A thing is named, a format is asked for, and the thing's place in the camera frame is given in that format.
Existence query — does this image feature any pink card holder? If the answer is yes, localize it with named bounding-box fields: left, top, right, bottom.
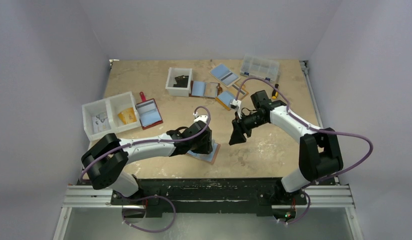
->
left=186, top=142, right=221, bottom=165

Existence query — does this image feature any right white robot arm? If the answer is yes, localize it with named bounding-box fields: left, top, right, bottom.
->
left=229, top=90, right=343, bottom=204

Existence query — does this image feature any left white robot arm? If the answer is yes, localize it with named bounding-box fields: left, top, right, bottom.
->
left=81, top=115, right=213, bottom=205

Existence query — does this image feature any orange card holder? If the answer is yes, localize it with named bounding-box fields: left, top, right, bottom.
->
left=215, top=84, right=249, bottom=111

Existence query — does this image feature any brown open card holder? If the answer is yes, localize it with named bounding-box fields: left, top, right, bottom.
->
left=189, top=81, right=223, bottom=99

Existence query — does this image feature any white card holder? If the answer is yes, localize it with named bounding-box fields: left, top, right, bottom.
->
left=210, top=63, right=241, bottom=88

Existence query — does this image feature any red card holder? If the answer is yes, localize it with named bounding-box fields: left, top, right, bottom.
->
left=135, top=91, right=163, bottom=130

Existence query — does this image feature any orange card in bin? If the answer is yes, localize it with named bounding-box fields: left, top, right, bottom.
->
left=118, top=107, right=137, bottom=125

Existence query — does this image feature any printed card in bin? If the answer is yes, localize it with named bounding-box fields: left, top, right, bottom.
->
left=92, top=112, right=111, bottom=134

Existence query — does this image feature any yellow black screwdriver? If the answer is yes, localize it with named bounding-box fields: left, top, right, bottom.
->
left=271, top=83, right=279, bottom=100

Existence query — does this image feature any clear plastic organizer box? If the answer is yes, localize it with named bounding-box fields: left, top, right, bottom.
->
left=240, top=54, right=280, bottom=83

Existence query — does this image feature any black object in box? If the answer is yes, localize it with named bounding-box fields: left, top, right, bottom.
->
left=173, top=75, right=189, bottom=88

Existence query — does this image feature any small white square box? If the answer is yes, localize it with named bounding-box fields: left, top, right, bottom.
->
left=165, top=67, right=193, bottom=97

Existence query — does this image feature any white two-compartment bin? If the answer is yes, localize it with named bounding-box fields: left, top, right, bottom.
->
left=82, top=91, right=141, bottom=142

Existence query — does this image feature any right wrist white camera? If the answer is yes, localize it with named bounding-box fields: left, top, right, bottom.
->
left=230, top=99, right=242, bottom=119

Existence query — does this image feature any wrist white camera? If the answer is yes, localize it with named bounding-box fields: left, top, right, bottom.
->
left=230, top=99, right=242, bottom=119
left=193, top=113, right=209, bottom=123

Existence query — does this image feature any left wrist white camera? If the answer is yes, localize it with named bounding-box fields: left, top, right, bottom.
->
left=193, top=113, right=209, bottom=123

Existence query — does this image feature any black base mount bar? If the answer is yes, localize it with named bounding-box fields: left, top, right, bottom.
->
left=106, top=177, right=307, bottom=218

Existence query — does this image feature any aluminium frame rail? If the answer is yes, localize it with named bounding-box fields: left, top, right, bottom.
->
left=53, top=185, right=364, bottom=240

